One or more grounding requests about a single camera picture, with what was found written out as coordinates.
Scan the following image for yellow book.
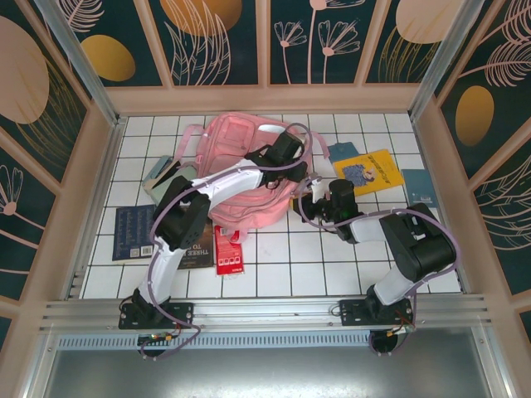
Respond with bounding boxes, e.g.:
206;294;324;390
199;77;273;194
333;148;406;198

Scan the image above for teal booklet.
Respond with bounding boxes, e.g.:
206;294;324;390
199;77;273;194
327;141;361;165

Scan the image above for pink backpack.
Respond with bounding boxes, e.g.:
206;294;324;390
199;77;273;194
173;110;332;246

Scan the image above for teal notebook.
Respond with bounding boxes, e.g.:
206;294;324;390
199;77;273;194
400;168;439;208

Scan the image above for red package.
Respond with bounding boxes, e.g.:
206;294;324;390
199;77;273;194
213;225;246;278

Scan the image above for mint green glasses case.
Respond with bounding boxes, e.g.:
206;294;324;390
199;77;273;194
151;165;197;204

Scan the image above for dark book red cover art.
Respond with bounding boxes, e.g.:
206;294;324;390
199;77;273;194
176;219;217;270

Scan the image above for dark blue book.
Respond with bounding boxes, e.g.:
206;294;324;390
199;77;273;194
111;205;161;262

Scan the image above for grey metal sheet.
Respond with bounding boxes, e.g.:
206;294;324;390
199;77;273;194
41;347;499;398

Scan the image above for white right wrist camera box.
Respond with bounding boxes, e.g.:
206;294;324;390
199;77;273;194
309;177;331;198

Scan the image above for aluminium side rail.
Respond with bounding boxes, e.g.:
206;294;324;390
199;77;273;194
412;118;470;294
61;118;125;300

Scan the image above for wall panel pink flowers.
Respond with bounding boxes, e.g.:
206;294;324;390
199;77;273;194
269;0;363;86

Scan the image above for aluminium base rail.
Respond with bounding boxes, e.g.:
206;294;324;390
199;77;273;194
39;294;493;332

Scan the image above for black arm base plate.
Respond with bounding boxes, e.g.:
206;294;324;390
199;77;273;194
119;301;195;331
339;298;416;328

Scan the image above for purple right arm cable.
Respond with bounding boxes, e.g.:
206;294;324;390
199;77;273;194
296;176;462;357

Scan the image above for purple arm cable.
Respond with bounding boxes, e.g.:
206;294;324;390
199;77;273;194
139;123;312;362
296;176;462;357

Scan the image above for wall panel gold circle leaves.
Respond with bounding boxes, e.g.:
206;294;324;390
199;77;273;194
148;0;261;87

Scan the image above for slotted grey cable tray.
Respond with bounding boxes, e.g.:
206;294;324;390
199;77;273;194
53;334;482;353

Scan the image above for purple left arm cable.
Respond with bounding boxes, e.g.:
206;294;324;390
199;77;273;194
139;123;312;362

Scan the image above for wall panel pink leaf outlines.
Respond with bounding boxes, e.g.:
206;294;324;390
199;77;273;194
472;144;531;298

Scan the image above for wall panel beige circle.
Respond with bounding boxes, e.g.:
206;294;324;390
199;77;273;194
363;0;461;85

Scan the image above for aluminium frame post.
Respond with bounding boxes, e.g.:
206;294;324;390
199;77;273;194
408;0;486;121
35;0;125;128

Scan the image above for wall panel gold oval feathers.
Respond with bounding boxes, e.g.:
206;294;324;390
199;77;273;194
433;0;531;179

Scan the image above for wall panel beige disc gold lines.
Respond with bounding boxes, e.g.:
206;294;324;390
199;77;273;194
0;0;90;183

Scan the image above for wall panel flower outline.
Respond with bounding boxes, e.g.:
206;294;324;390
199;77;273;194
0;144;57;303

